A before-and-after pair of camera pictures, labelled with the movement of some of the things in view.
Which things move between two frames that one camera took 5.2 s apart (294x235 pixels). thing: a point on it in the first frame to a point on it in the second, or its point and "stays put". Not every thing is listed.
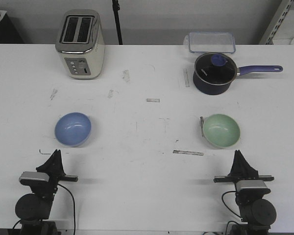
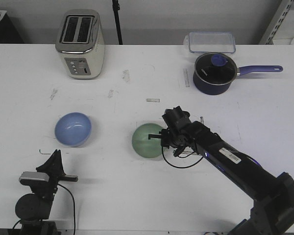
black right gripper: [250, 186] to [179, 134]
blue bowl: [73, 129] stays put
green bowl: [221, 130] to [143, 147]
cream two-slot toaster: [81, 43] stays put
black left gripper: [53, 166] stays put
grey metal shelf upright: [284, 6] stays put
